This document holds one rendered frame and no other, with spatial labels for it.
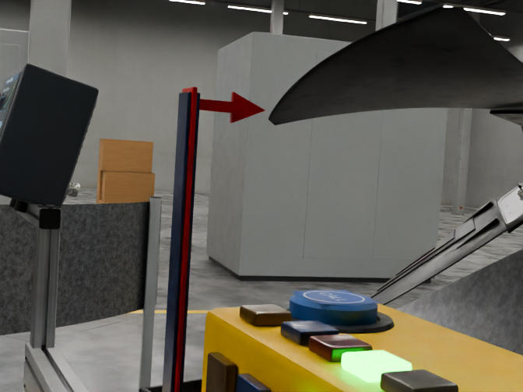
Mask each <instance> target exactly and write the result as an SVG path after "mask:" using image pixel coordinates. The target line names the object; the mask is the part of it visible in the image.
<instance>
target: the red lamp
mask: <svg viewBox="0 0 523 392"><path fill-rule="evenodd" d="M309 350H310V351H312V352H313V353H315V354H317V355H319V356H321V357H322V358H324V359H327V360H328V361H329V362H341V361H342V354H343V353H346V352H367V351H373V348H372V345H370V344H368V343H366V342H364V341H361V340H360V339H358V338H355V337H353V336H351V335H349V334H333V335H316V336H311V337H310V338H309Z"/></svg>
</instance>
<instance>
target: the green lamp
mask: <svg viewBox="0 0 523 392"><path fill-rule="evenodd" d="M342 368H343V369H345V370H347V371H348V372H350V373H352V374H354V375H356V376H358V377H359V378H361V379H363V380H365V381H367V382H378V381H381V374H382V373H385V372H395V371H406V370H412V364H411V363H410V362H407V361H405V360H403V359H400V358H399V357H397V356H395V355H392V354H390V353H388V352H385V351H383V350H380V351H367V352H346V353H343V354H342Z"/></svg>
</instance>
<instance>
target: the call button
mask: <svg viewBox="0 0 523 392"><path fill-rule="evenodd" d="M291 292H293V293H295V294H294V295H292V296H291V297H290V308H289V311H290V312H291V313H292V317H294V318H297V319H299V320H318V321H321V322H322V323H324V324H331V325H342V326H359V325H368V324H375V323H377V306H378V305H377V304H376V303H379V302H377V301H374V300H373V299H371V298H370V297H368V296H363V295H360V294H356V293H353V292H349V291H346V290H307V291H291Z"/></svg>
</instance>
